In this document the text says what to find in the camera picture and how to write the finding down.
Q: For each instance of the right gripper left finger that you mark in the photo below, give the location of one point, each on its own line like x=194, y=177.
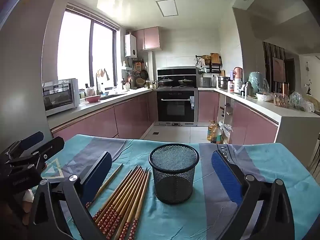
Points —
x=47, y=220

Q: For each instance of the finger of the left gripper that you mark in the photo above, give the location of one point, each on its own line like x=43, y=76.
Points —
x=50, y=147
x=18, y=147

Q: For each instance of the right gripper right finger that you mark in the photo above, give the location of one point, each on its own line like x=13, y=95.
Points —
x=275, y=220

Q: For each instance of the wooden chopstick red handle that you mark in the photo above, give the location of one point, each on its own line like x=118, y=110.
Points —
x=105, y=184

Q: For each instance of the wooden chopstick red patterned end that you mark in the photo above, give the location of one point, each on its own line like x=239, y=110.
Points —
x=113, y=192

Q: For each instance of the kitchen window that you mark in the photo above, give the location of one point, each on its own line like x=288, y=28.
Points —
x=85, y=46

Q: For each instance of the person's left hand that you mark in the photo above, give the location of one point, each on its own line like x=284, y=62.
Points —
x=27, y=203

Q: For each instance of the white microwave oven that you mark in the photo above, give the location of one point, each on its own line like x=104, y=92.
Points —
x=60, y=95

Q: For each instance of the pink bowl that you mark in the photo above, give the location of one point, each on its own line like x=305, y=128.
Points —
x=93, y=99

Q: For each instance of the teal grey tablecloth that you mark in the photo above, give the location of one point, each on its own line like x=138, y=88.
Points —
x=209, y=209

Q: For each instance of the pink lower cabinets left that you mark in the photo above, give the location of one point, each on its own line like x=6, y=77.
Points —
x=125, y=117

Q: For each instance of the pink cabinets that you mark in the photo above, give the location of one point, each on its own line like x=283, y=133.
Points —
x=125, y=117
x=248, y=126

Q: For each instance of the pink lower cabinets right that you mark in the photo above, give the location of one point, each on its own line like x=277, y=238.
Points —
x=248, y=126

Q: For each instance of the cooking oil bottle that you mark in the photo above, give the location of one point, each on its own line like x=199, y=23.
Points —
x=214, y=133

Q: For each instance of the black mesh pen holder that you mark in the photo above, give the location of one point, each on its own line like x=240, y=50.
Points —
x=173, y=167

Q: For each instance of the clear plastic bag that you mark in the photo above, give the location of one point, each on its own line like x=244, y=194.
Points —
x=297, y=101

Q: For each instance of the white bowl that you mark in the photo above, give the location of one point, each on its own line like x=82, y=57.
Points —
x=264, y=97

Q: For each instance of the white water heater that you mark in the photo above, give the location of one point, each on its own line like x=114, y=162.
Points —
x=130, y=46

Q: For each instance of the black built-in oven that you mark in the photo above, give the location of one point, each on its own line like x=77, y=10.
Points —
x=177, y=106

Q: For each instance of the black wok with lid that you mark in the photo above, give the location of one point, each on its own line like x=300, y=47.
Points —
x=165, y=82

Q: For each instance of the black range hood stove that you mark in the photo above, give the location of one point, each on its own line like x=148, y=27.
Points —
x=177, y=73

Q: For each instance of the mint green appliance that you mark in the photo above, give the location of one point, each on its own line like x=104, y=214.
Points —
x=257, y=81

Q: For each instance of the steel stock pot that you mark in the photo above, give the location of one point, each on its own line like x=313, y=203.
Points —
x=222, y=82

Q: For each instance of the pink upper cabinet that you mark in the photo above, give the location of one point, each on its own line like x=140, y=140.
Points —
x=148, y=39

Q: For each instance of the black pot with lid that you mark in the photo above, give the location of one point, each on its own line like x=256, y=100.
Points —
x=186, y=82

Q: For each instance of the pink thermos jug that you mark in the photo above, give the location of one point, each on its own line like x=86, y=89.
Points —
x=238, y=73

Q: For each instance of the ceiling light panel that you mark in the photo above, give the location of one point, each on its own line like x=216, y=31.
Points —
x=168, y=8

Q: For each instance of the wall spice rack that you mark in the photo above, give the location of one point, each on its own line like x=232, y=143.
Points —
x=208, y=63

